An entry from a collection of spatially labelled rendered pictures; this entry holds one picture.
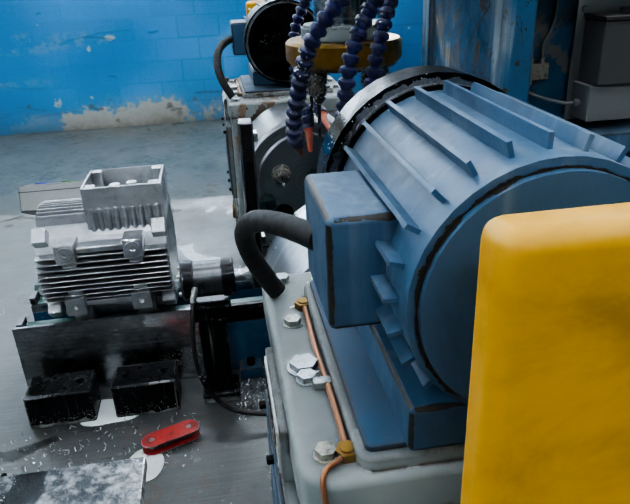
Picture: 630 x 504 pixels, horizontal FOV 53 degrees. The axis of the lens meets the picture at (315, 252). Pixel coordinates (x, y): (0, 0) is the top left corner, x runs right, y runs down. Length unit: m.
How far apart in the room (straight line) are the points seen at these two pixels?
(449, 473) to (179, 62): 6.19
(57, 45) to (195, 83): 1.28
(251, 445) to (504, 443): 0.70
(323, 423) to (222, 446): 0.55
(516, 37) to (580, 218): 0.66
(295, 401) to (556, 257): 0.26
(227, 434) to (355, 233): 0.68
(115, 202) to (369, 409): 0.67
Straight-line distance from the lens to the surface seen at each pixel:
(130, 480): 0.80
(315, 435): 0.44
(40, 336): 1.12
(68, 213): 1.07
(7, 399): 1.21
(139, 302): 1.04
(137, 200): 1.02
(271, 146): 1.27
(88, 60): 6.59
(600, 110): 1.04
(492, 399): 0.30
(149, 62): 6.52
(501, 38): 0.93
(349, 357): 0.49
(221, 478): 0.95
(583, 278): 0.28
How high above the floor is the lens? 1.45
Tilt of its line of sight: 25 degrees down
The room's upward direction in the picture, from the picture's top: 2 degrees counter-clockwise
